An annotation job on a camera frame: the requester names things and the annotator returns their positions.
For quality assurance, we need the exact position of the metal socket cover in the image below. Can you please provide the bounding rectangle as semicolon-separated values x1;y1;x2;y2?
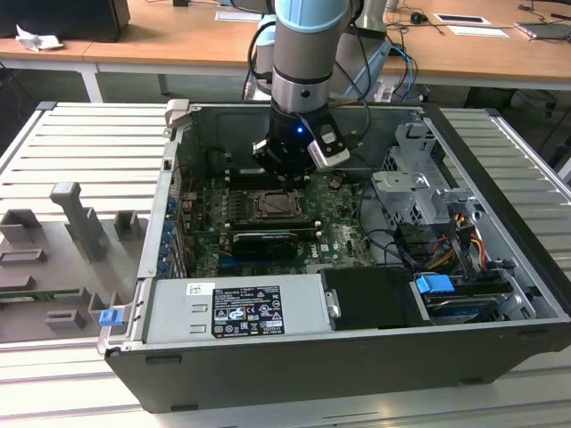
253;190;307;220

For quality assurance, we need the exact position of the yellow red wire bundle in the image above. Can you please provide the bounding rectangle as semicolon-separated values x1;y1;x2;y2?
427;235;485;269

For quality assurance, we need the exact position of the black open PC case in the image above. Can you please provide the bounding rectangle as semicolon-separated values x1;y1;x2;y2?
96;98;571;414

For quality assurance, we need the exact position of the black RAM slot bank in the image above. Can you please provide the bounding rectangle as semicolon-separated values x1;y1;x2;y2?
230;218;321;232
228;169;310;190

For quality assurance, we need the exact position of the blue disk carrier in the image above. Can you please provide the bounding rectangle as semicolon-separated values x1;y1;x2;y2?
413;274;456;295

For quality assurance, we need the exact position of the wooden desk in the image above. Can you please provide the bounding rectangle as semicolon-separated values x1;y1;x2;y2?
0;37;97;103
82;0;571;95

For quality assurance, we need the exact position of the pale blue teach pendant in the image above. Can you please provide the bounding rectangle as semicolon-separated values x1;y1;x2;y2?
345;42;394;101

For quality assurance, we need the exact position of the black computer box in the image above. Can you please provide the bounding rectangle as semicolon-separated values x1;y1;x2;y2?
0;0;131;44

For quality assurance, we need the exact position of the blue cable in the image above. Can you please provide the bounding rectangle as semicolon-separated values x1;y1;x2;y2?
390;42;418;97

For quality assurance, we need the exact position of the crumpled white paper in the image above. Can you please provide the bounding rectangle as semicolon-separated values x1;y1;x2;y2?
15;24;64;53

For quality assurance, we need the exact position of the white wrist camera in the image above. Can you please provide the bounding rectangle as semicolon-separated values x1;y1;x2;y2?
307;123;353;170

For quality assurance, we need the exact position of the silver power supply unit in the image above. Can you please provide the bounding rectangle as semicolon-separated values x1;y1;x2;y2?
145;274;336;344

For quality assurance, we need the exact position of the grey parts rack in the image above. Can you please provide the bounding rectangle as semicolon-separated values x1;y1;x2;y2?
0;181;153;344

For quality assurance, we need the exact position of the silver CPU plate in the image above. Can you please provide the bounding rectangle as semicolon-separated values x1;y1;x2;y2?
262;193;298;216

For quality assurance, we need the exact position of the blue case latch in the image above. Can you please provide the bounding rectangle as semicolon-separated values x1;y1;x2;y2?
98;308;124;329

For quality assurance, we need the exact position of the CPU socket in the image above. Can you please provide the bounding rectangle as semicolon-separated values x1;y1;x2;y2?
251;188;310;223

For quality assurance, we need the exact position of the silver metal drive cage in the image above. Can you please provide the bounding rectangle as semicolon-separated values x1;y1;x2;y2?
369;122;483;233

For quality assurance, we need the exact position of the grey case release handle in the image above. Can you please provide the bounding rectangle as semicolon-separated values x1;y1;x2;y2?
163;98;194;130

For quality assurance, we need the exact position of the green motherboard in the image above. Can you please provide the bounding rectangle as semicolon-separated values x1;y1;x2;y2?
180;171;378;276

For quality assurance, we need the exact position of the grey laptop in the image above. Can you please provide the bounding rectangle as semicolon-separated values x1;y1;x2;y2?
515;21;571;44

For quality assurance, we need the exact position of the hard disk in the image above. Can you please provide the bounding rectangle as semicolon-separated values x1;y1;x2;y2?
423;292;501;325

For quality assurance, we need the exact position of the white paper sheet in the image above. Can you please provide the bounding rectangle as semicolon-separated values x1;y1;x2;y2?
447;25;510;39

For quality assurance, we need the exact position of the black graphics card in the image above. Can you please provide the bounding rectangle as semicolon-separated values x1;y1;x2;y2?
231;230;299;261

